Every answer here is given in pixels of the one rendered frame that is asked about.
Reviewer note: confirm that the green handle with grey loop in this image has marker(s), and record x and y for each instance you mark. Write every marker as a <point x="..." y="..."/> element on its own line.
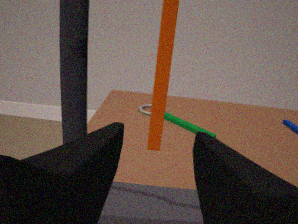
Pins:
<point x="176" y="120"/>

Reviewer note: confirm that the white ring with blue handle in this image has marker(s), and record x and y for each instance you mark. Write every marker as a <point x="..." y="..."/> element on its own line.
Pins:
<point x="290" y="125"/>

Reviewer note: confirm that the orange bar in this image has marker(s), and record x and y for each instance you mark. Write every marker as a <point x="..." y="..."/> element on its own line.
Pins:
<point x="161" y="76"/>

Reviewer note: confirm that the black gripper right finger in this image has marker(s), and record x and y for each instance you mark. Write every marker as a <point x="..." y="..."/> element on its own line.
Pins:
<point x="233" y="190"/>

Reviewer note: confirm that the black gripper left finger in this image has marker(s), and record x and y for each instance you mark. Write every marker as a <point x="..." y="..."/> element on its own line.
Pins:
<point x="65" y="185"/>

